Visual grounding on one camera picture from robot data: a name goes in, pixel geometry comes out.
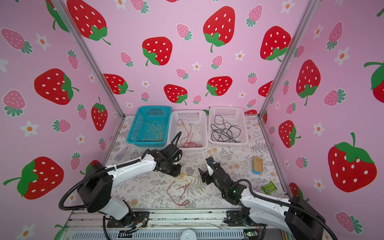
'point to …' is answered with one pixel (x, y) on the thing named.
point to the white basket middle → (193, 125)
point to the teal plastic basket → (150, 126)
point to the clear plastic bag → (121, 155)
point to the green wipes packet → (269, 188)
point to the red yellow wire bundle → (182, 175)
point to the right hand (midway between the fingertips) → (204, 166)
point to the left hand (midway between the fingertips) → (180, 172)
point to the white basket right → (227, 126)
